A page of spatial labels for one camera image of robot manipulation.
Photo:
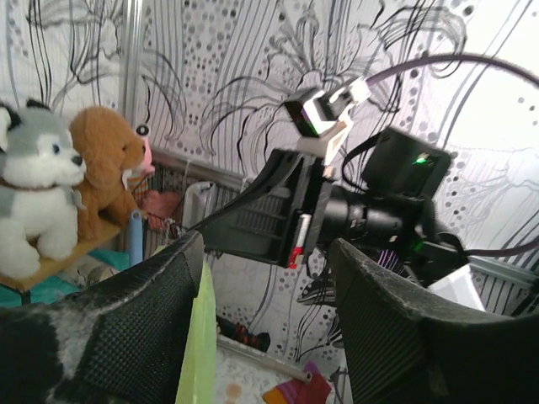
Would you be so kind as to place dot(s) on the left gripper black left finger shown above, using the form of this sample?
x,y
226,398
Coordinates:
x,y
119,341

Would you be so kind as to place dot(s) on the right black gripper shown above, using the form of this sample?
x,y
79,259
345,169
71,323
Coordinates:
x,y
277,219

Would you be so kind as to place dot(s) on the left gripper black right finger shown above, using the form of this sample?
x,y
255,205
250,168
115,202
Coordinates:
x,y
404,344

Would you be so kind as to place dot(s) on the green plastic trash bag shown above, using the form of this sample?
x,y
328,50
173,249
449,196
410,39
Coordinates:
x,y
197,377

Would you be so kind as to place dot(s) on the blue lint roller mop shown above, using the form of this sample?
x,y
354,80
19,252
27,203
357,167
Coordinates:
x,y
135,238

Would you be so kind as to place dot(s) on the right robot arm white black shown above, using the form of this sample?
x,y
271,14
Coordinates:
x,y
396,213

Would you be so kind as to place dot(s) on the silver foil pouch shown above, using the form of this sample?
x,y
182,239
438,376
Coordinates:
x,y
199,202

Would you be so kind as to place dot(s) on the teal folded cloth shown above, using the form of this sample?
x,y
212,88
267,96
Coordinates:
x,y
90,269

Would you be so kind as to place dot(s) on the striped orange purple sock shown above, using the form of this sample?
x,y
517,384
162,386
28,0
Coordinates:
x,y
298,392

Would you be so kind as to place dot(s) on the black metal shelf rack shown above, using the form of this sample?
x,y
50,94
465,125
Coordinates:
x,y
49,267

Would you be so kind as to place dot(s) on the brown teddy bear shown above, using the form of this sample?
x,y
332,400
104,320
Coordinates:
x,y
110,147

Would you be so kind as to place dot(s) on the white dog plush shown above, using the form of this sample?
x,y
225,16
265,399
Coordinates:
x,y
39,171

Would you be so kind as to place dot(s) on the black wire basket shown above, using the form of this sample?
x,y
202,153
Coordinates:
x,y
160,193

